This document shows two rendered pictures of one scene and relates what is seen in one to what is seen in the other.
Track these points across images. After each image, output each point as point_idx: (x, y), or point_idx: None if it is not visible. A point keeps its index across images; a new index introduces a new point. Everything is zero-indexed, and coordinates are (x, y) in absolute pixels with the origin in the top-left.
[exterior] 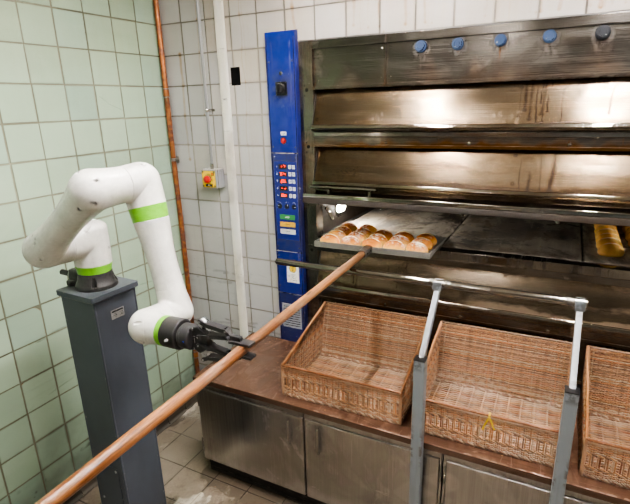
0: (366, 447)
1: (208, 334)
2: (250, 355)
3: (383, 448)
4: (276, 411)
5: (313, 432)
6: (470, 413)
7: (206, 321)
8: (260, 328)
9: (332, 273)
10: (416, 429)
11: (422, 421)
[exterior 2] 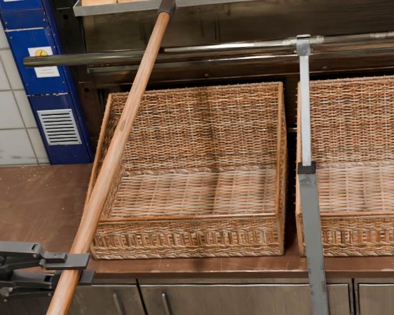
0: (241, 297)
1: (4, 263)
2: (87, 276)
3: (266, 292)
4: (92, 286)
5: (157, 298)
6: (382, 216)
7: None
8: (81, 222)
9: (139, 73)
10: (314, 260)
11: (321, 249)
